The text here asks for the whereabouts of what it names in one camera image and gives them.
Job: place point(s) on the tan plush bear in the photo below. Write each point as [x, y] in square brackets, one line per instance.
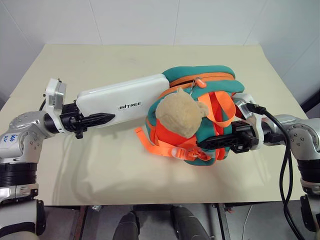
[178, 115]

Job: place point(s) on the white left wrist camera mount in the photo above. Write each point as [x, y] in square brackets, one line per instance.
[51, 87]

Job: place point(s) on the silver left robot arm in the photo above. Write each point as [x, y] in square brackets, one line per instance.
[25, 130]

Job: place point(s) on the black table frame bar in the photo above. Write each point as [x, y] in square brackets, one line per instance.
[223, 221]
[81, 222]

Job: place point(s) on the orange and teal backpack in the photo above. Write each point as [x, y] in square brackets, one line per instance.
[215, 75]

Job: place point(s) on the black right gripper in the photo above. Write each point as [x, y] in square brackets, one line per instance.
[243, 140]

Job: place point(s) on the dark rounded shape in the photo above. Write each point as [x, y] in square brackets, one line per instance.
[127, 225]
[190, 223]

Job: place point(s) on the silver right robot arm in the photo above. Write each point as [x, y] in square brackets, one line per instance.
[300, 136]

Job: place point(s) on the white box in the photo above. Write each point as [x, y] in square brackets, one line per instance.
[125, 95]

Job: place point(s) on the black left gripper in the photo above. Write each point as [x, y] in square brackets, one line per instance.
[70, 117]

